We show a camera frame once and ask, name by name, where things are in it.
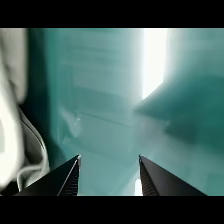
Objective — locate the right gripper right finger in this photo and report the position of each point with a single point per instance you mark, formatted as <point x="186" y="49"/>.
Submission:
<point x="159" y="181"/>

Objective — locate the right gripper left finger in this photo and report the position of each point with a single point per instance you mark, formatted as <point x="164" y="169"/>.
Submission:
<point x="64" y="181"/>

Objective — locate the white garment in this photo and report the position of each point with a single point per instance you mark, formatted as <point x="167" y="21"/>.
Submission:
<point x="13" y="133"/>

